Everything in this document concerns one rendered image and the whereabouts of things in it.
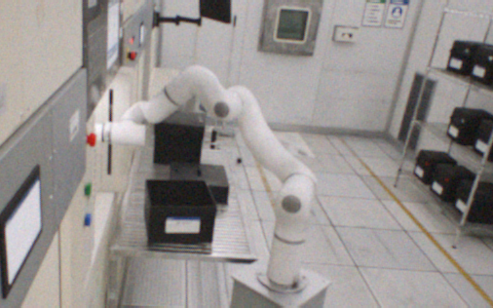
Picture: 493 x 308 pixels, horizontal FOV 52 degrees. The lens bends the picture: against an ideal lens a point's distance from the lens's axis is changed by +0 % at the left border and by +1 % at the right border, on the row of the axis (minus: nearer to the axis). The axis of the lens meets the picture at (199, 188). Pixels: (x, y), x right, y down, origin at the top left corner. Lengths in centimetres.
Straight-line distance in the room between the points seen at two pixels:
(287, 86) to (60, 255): 532
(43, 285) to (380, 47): 572
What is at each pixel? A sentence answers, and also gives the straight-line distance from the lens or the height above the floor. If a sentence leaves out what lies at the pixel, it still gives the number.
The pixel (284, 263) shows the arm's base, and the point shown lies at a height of 86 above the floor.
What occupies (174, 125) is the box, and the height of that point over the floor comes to 100.
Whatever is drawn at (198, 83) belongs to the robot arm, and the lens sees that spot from 175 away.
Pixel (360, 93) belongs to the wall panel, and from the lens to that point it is 666.
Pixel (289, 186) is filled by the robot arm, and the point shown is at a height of 118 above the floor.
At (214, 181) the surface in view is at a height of 86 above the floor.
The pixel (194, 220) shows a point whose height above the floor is 87.
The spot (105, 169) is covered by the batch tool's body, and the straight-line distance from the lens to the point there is 221.
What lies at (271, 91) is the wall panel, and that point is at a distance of 638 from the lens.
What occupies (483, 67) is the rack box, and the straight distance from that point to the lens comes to 456.
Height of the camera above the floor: 181
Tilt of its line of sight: 24 degrees down
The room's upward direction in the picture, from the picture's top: 6 degrees clockwise
